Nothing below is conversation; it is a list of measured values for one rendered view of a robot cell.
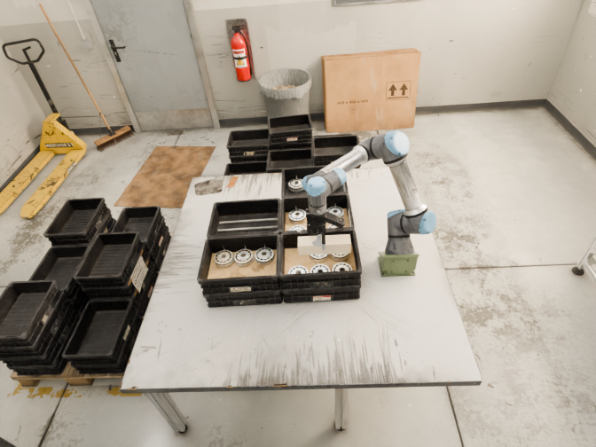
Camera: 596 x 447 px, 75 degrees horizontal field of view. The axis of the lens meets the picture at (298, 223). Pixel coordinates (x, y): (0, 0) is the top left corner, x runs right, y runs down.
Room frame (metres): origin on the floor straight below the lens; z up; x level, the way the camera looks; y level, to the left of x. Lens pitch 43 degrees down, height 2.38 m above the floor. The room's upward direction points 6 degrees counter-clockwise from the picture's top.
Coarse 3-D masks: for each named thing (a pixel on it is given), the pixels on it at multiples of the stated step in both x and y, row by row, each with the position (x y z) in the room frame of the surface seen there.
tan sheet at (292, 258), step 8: (288, 248) 1.47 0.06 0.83; (296, 248) 1.47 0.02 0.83; (352, 248) 1.43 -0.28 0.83; (288, 256) 1.42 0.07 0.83; (296, 256) 1.41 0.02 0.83; (304, 256) 1.40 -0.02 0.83; (328, 256) 1.39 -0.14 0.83; (352, 256) 1.37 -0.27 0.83; (288, 264) 1.36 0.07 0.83; (296, 264) 1.35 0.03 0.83; (304, 264) 1.35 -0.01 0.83; (312, 264) 1.34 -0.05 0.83; (328, 264) 1.33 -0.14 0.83; (352, 264) 1.32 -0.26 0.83
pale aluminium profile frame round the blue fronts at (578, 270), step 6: (594, 240) 1.74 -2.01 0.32; (588, 246) 1.76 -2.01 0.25; (594, 246) 1.72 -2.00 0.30; (588, 252) 1.73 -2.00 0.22; (594, 252) 1.69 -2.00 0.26; (582, 258) 1.75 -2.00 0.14; (588, 258) 1.71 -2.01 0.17; (594, 258) 1.73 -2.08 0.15; (576, 264) 1.76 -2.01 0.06; (582, 264) 1.72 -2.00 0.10; (588, 264) 1.68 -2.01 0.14; (576, 270) 1.74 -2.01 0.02; (582, 270) 1.74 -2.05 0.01; (588, 270) 1.66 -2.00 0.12; (594, 270) 1.63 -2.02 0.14; (594, 276) 1.58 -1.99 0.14; (594, 282) 1.56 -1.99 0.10
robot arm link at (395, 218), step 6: (396, 210) 1.48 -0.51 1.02; (402, 210) 1.48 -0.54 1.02; (390, 216) 1.48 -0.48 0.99; (396, 216) 1.46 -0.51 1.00; (402, 216) 1.44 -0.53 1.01; (390, 222) 1.46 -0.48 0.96; (396, 222) 1.44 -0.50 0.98; (402, 222) 1.42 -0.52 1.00; (390, 228) 1.44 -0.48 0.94; (396, 228) 1.42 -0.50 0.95; (402, 228) 1.40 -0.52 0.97; (390, 234) 1.42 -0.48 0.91; (396, 234) 1.40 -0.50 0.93; (402, 234) 1.40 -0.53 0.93; (408, 234) 1.41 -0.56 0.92
